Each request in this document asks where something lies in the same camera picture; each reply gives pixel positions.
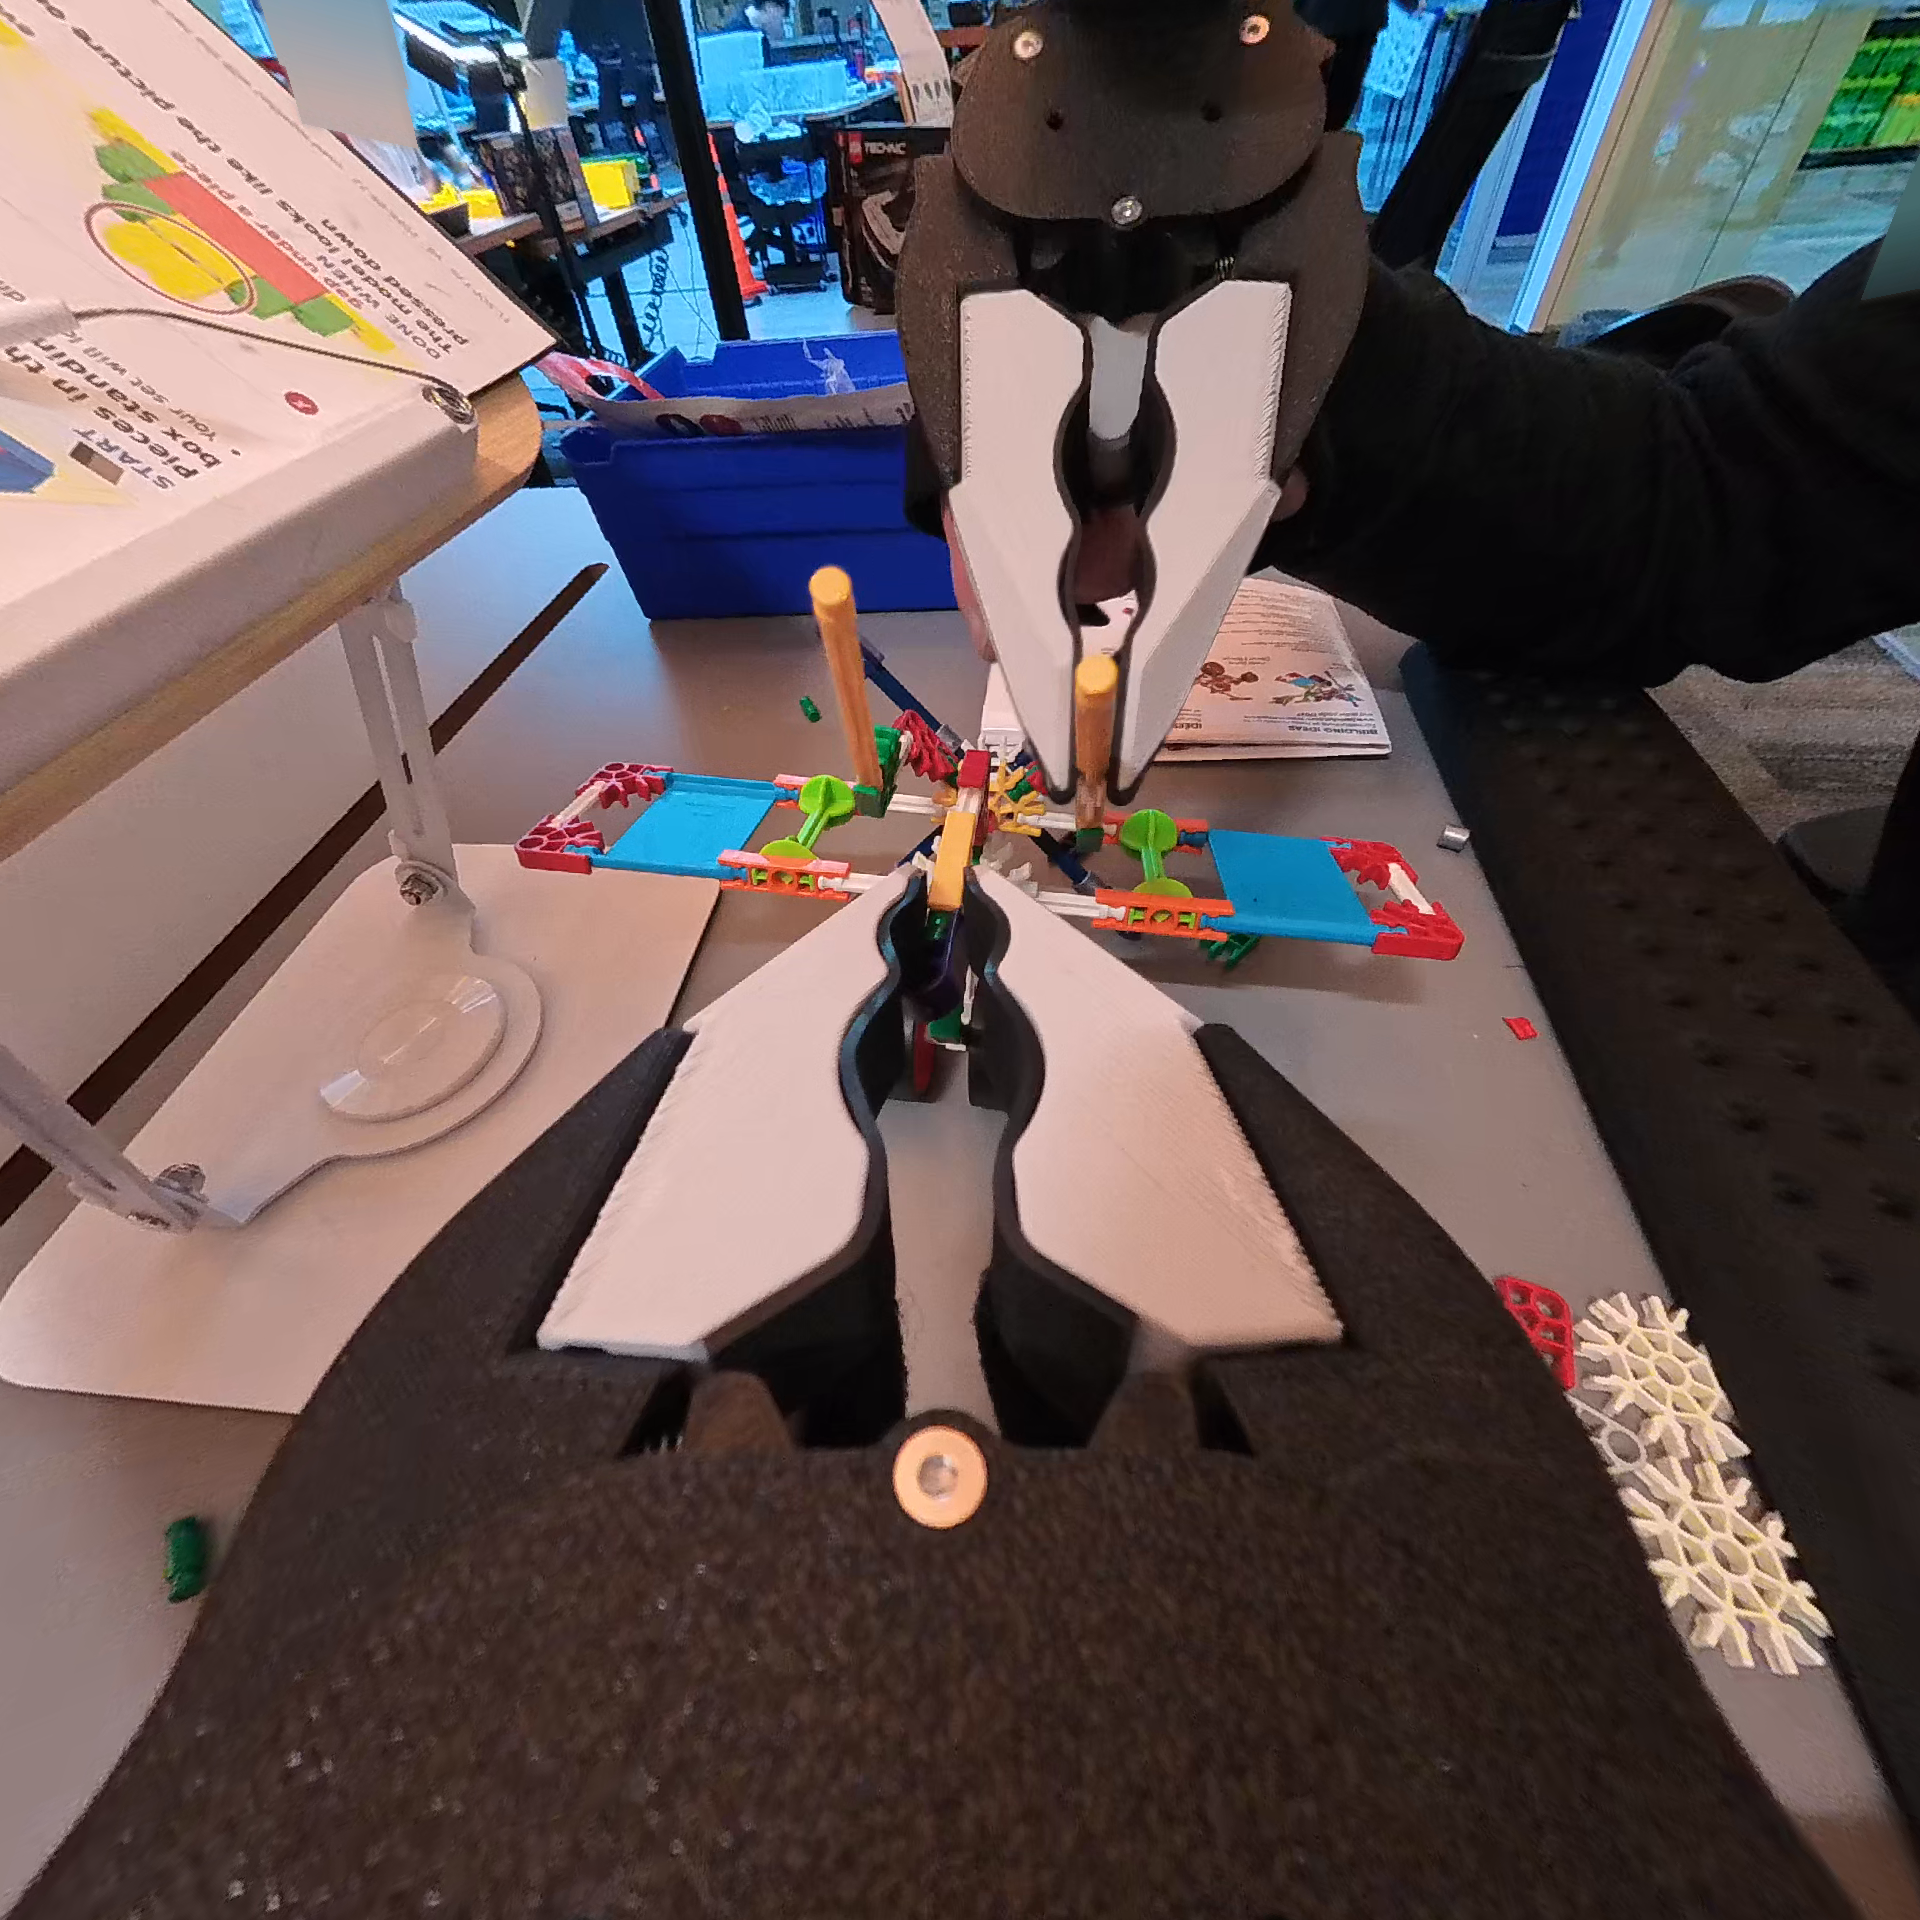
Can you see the black pole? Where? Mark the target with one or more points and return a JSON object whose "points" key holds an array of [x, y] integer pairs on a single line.
{"points": [[680, 152]]}

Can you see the printed instruction sheet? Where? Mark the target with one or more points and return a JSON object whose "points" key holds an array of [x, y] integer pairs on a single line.
{"points": [[153, 421]]}

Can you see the blue plastic bin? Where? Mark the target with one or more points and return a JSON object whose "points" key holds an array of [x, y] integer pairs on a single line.
{"points": [[751, 528]]}

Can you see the orange traffic cone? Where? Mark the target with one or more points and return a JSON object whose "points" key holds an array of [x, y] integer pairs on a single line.
{"points": [[740, 242]]}

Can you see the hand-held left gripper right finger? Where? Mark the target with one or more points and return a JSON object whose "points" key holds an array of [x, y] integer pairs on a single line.
{"points": [[1158, 1153]]}

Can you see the wooden and white book stand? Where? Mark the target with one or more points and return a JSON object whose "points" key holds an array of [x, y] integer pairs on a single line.
{"points": [[492, 932]]}

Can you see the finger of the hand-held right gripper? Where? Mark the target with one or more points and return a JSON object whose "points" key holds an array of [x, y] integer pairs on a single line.
{"points": [[1224, 481], [1008, 495]]}

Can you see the pale grey snowflake connector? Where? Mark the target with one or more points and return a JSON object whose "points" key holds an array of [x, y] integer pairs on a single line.
{"points": [[1613, 1450]]}

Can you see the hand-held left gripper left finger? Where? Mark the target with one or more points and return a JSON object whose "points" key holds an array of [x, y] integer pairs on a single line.
{"points": [[751, 1153]]}

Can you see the person's right forearm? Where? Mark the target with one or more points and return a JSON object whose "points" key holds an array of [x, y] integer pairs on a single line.
{"points": [[1574, 495]]}

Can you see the clear plastic bag red header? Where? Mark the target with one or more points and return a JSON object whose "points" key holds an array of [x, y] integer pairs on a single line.
{"points": [[751, 412]]}

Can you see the yellow storage bin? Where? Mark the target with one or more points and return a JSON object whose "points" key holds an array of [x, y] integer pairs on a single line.
{"points": [[608, 184]]}

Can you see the white snowflake connector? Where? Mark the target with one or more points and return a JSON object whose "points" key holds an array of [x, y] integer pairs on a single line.
{"points": [[1660, 1372], [1724, 1568]]}

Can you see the colourful construction toy plane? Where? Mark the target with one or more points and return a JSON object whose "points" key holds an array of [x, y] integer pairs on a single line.
{"points": [[693, 824]]}

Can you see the person's right hand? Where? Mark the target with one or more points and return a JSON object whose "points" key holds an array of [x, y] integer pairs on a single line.
{"points": [[967, 596]]}

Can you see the yellow plastic rod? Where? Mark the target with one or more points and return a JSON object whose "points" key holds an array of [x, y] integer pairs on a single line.
{"points": [[848, 677], [1097, 734]]}

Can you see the red fan connector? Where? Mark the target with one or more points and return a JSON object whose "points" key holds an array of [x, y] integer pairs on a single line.
{"points": [[1537, 1328]]}

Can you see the toy instruction booklet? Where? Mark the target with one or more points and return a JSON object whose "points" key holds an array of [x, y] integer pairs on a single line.
{"points": [[1286, 659]]}

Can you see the black toy box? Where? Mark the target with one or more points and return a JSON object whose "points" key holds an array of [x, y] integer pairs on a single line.
{"points": [[871, 211]]}

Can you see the black perforated pad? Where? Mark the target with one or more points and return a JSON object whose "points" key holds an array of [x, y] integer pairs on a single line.
{"points": [[1724, 1130]]}

